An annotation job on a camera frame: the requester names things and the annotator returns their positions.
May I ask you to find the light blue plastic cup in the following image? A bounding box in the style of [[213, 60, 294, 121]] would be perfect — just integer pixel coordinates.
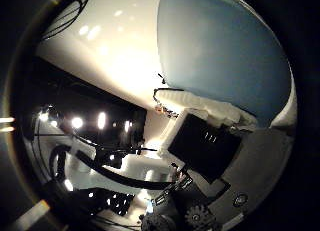
[[156, 0, 298, 129]]

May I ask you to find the thick black cable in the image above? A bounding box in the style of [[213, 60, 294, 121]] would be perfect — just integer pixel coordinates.
[[74, 149, 176, 191]]

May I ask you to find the bundle of thin black cables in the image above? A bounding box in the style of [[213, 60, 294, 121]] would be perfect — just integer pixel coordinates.
[[39, 0, 93, 42]]

